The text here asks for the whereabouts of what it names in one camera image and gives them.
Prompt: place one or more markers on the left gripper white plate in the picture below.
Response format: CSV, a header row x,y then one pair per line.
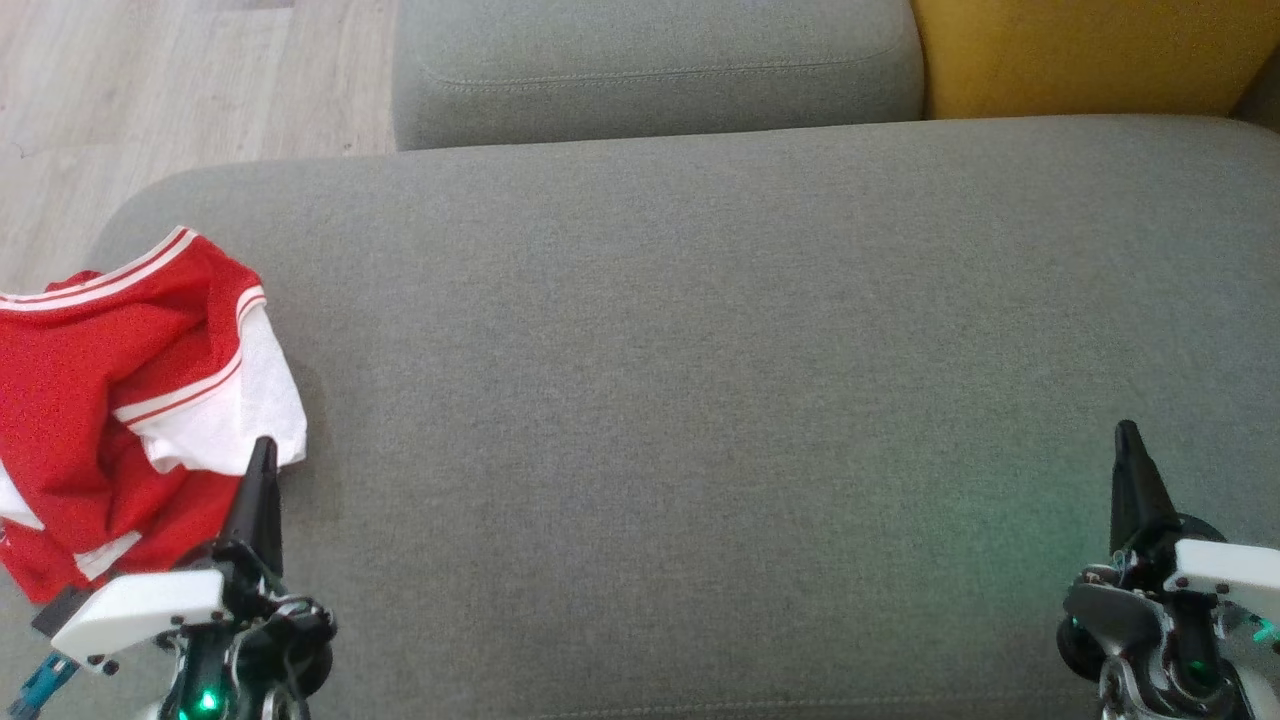
x,y
140,610

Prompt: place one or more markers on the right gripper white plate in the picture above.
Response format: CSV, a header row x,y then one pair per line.
x,y
1110,610

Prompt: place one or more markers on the red Bulls basketball jersey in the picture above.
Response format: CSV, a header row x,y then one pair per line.
x,y
70,380

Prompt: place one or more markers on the yellow cushion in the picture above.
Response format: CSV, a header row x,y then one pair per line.
x,y
1090,55

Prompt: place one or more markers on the grey fabric sofa seat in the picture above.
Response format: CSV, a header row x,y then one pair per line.
x,y
700,400

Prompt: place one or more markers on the grey sofa cushion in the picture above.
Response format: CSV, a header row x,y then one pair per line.
x,y
650,70

